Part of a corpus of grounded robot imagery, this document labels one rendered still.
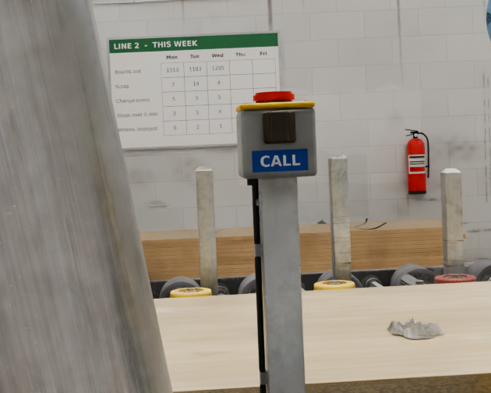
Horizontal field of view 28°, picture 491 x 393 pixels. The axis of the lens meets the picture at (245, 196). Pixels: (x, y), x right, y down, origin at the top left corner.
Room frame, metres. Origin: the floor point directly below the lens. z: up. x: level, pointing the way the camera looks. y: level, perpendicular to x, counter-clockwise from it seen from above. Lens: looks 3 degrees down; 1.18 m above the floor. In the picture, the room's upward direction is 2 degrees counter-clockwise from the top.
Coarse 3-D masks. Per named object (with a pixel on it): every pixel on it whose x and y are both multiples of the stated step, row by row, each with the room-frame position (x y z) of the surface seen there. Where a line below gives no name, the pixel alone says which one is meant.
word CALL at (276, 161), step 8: (256, 152) 0.91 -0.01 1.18; (264, 152) 0.91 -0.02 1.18; (272, 152) 0.91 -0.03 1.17; (280, 152) 0.91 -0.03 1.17; (288, 152) 0.91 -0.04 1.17; (296, 152) 0.91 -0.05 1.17; (304, 152) 0.91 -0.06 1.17; (256, 160) 0.91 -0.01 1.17; (264, 160) 0.91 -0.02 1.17; (272, 160) 0.91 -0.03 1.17; (280, 160) 0.91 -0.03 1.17; (288, 160) 0.91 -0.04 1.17; (296, 160) 0.91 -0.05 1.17; (304, 160) 0.91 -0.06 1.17; (256, 168) 0.91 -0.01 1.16; (264, 168) 0.91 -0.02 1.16; (272, 168) 0.91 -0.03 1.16; (280, 168) 0.91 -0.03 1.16; (288, 168) 0.91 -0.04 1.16; (296, 168) 0.91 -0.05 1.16; (304, 168) 0.91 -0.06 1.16
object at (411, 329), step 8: (392, 320) 1.42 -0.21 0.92; (408, 320) 1.41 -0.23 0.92; (392, 328) 1.40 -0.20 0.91; (400, 328) 1.39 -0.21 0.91; (408, 328) 1.38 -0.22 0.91; (416, 328) 1.37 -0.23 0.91; (424, 328) 1.40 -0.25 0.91; (432, 328) 1.39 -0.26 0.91; (440, 328) 1.39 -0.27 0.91; (408, 336) 1.37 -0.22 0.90; (416, 336) 1.36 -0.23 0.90; (424, 336) 1.36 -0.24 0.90
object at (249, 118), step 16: (240, 112) 0.91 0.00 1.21; (256, 112) 0.91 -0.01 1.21; (304, 112) 0.91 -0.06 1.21; (240, 128) 0.91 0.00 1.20; (256, 128) 0.91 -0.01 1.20; (304, 128) 0.91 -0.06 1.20; (240, 144) 0.92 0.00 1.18; (256, 144) 0.91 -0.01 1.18; (272, 144) 0.91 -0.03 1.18; (288, 144) 0.91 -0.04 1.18; (304, 144) 0.91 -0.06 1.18; (240, 160) 0.93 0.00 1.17; (256, 176) 0.91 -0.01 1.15; (272, 176) 0.91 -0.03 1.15; (288, 176) 0.91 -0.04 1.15; (304, 176) 0.91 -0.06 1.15
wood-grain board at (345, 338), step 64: (192, 320) 1.58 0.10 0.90; (256, 320) 1.55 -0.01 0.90; (320, 320) 1.53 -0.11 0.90; (384, 320) 1.51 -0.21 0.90; (448, 320) 1.49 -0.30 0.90; (192, 384) 1.15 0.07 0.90; (256, 384) 1.14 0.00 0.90; (320, 384) 1.13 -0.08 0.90; (384, 384) 1.14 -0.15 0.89; (448, 384) 1.14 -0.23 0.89
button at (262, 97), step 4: (260, 92) 0.93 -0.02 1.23; (264, 92) 0.93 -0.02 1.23; (268, 92) 0.93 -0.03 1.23; (272, 92) 0.92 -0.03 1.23; (276, 92) 0.92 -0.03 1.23; (280, 92) 0.93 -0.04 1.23; (284, 92) 0.93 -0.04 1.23; (288, 92) 0.93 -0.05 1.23; (256, 96) 0.93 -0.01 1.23; (260, 96) 0.93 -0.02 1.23; (264, 96) 0.92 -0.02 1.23; (268, 96) 0.92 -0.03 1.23; (272, 96) 0.92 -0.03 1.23; (276, 96) 0.92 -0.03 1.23; (280, 96) 0.92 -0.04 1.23; (284, 96) 0.92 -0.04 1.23; (288, 96) 0.93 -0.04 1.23; (292, 96) 0.93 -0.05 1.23; (256, 100) 0.93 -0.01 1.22; (260, 100) 0.93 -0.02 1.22; (264, 100) 0.93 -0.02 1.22; (268, 100) 0.93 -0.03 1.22; (272, 100) 0.92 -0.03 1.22; (276, 100) 0.92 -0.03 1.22; (280, 100) 0.93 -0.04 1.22; (284, 100) 0.93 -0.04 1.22; (288, 100) 0.93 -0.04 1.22
